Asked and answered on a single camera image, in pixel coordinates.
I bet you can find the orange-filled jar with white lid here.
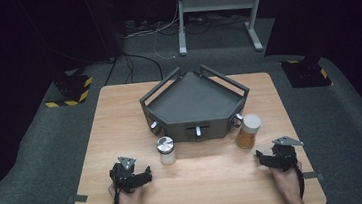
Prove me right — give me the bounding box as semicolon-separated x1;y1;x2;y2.
233;112;265;151

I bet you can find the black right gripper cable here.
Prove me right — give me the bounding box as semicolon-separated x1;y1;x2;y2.
294;164;308;200

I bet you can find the grey tape strip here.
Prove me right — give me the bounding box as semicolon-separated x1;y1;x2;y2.
65;192;89;204
301;170;325;183

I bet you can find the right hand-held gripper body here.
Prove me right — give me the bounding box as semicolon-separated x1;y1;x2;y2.
267;133;307;174

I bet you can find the person's right hand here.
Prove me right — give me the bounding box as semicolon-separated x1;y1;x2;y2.
269;160;307;203

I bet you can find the dark curtain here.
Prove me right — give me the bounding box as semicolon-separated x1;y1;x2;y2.
259;0;362;72
0;0;126;110

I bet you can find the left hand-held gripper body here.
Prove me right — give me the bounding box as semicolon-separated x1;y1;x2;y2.
108;154;145;195

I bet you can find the dark grey corner rack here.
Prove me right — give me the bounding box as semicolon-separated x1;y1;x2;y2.
136;59;256;148

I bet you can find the clear jar with silver lid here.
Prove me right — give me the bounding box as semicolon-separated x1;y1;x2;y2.
155;135;177;167

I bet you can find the black base with hazard stripes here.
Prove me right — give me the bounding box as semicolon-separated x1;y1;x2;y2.
279;54;335;91
42;67;97;110

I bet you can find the person's left hand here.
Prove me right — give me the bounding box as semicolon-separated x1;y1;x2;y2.
107;180;147;204

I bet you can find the black floor cable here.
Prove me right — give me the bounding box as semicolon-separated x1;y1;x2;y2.
101;49;165;87

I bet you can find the white floor cable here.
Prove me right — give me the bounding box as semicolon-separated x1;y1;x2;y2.
123;1;187;65

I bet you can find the grey metal stand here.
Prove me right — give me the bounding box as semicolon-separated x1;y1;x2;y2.
173;0;272;60

